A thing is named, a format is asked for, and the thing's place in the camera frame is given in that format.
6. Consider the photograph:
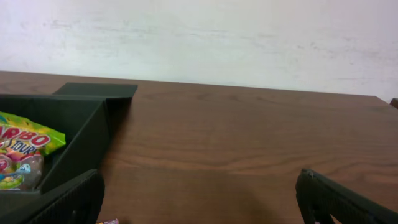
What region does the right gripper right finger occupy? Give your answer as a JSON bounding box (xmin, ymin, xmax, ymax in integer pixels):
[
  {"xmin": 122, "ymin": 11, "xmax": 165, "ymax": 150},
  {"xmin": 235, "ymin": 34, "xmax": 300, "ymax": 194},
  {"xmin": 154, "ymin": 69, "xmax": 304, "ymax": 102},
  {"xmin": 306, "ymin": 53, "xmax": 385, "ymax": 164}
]
[{"xmin": 295, "ymin": 169, "xmax": 397, "ymax": 224}]

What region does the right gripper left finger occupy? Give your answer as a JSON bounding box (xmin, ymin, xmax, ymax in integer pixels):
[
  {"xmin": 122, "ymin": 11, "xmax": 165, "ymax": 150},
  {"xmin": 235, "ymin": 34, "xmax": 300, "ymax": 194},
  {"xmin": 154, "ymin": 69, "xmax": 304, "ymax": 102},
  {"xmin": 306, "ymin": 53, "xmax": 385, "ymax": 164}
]
[{"xmin": 1, "ymin": 169, "xmax": 105, "ymax": 224}]

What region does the green Pretz snack box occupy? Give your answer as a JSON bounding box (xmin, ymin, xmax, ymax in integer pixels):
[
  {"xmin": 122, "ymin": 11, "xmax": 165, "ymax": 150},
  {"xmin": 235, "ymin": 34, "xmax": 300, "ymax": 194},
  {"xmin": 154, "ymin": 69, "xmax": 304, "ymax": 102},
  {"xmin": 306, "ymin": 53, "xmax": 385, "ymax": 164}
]
[{"xmin": 95, "ymin": 218, "xmax": 119, "ymax": 224}]

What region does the dark green open box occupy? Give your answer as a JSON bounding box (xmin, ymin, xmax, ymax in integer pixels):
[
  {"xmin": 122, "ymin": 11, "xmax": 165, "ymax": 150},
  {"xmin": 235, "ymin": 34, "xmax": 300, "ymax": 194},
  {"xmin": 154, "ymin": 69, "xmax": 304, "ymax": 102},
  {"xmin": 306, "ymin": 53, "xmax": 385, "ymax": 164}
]
[{"xmin": 0, "ymin": 82, "xmax": 139, "ymax": 215}]

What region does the green Haribo gummy bag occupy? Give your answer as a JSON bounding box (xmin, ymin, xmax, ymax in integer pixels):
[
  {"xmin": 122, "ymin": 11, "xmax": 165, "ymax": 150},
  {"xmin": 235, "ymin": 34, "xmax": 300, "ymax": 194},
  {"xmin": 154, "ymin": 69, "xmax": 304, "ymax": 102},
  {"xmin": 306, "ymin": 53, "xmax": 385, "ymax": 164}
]
[{"xmin": 1, "ymin": 112, "xmax": 66, "ymax": 190}]

